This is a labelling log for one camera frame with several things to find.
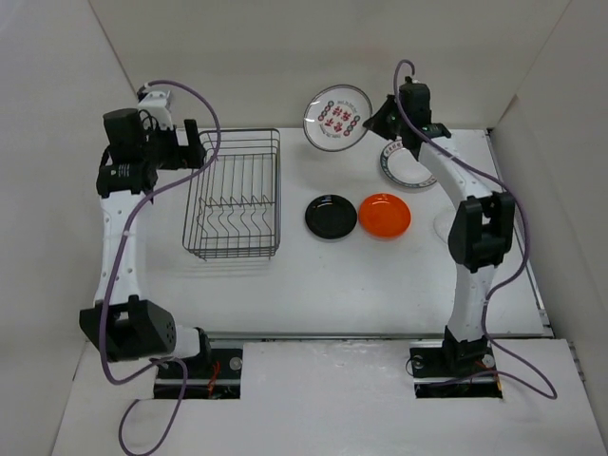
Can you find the white plate dark rim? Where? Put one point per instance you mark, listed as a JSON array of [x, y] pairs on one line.
[[400, 168]]

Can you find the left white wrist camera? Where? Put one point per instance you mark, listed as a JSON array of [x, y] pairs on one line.
[[156, 102]]

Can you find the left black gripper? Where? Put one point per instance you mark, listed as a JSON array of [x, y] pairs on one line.
[[183, 156]]

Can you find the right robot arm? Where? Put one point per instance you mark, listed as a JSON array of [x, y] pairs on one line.
[[480, 236]]

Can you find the white plate red characters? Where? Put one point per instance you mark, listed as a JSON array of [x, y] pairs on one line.
[[333, 119]]

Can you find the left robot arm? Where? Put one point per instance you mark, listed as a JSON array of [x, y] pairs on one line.
[[124, 323]]

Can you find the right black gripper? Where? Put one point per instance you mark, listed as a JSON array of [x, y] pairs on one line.
[[375, 123]]

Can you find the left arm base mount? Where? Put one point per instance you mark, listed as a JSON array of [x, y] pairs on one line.
[[216, 379]]

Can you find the aluminium rail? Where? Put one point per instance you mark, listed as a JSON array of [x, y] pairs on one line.
[[284, 336]]

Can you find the orange plate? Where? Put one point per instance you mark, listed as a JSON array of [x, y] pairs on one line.
[[384, 216]]

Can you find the grey wire dish rack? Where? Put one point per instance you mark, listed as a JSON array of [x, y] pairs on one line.
[[233, 208]]

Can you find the black plate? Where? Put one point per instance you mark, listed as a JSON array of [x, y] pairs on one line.
[[330, 216]]

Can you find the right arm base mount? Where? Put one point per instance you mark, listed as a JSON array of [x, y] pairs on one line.
[[434, 378]]

